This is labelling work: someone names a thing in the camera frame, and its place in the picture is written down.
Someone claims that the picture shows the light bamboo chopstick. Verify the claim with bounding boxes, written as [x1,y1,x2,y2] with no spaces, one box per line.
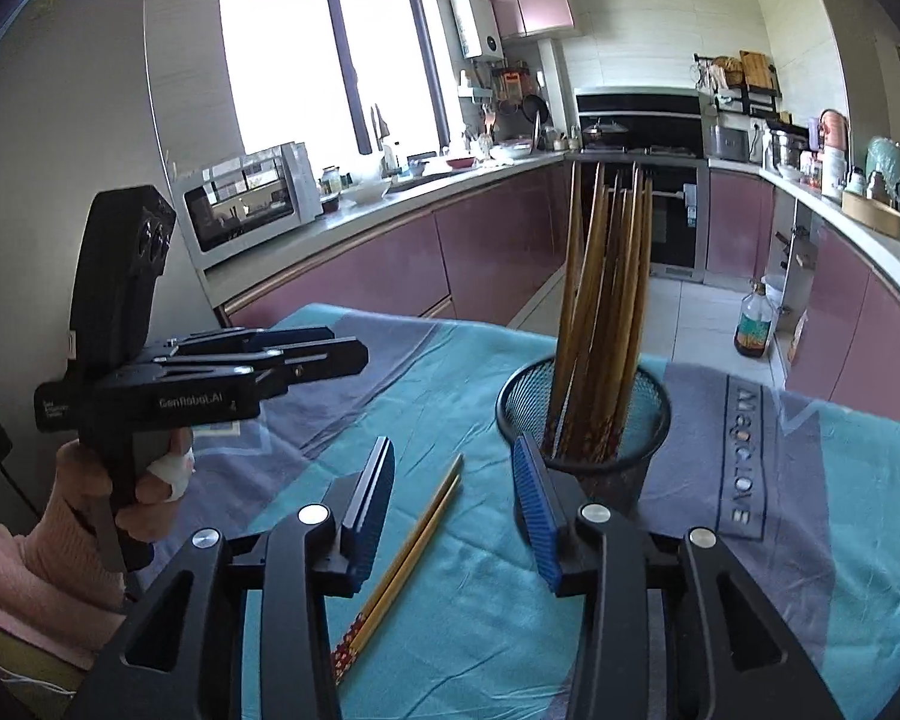
[332,452,467,673]

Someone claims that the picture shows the dark brown wooden chopstick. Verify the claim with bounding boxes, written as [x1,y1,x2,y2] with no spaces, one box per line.
[544,161,585,455]

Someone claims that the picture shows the bamboo chopstick red floral end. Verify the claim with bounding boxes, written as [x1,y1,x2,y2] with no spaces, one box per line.
[608,164,652,458]

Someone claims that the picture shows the left pink sleeve forearm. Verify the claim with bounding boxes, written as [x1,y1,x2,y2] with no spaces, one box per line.
[0,505,125,670]

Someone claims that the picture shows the purple kitchen cabinets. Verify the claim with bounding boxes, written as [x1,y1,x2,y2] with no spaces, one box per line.
[205,156,900,421]

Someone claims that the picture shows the left hand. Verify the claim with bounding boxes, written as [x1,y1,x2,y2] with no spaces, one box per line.
[23,440,182,611]

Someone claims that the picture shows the white microwave oven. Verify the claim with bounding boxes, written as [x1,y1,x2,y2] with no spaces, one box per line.
[172,142,322,270]

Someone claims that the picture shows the teal grey tablecloth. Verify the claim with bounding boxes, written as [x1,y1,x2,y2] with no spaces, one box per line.
[155,304,900,718]

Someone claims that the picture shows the white bowl on counter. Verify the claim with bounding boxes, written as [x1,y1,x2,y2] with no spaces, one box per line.
[340,179,390,205]

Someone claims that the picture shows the black mesh utensil cup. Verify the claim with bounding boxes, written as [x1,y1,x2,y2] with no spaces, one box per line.
[496,355,671,515]

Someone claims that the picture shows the oil bottle on floor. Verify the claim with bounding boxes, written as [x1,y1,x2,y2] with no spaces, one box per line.
[733,281,775,358]

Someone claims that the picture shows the white water heater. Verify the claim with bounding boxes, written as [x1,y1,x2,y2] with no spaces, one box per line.
[450,0,504,62]

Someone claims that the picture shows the black built-in oven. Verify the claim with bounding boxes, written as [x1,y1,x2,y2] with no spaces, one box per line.
[567,151,710,283]

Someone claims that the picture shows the black range hood stove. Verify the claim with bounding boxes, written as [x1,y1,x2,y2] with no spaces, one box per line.
[575,86,704,160]

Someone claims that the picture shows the teal mesh food cover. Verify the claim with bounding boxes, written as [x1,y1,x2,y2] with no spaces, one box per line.
[865,137,900,213]

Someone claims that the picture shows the black left camera box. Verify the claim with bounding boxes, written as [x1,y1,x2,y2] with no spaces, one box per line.
[66,185,176,383]

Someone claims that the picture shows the pink upper wall cabinet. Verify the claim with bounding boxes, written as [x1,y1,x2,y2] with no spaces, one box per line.
[489,0,575,39]

